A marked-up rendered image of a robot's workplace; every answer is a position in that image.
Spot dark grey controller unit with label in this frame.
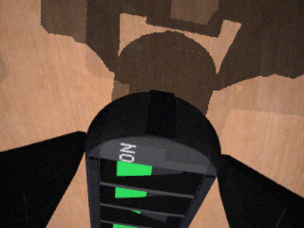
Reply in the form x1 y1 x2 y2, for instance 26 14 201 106
85 89 221 228

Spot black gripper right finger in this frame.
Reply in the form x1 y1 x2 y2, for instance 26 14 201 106
217 154 304 228

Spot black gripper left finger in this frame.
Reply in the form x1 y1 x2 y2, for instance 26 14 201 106
0 131 86 228

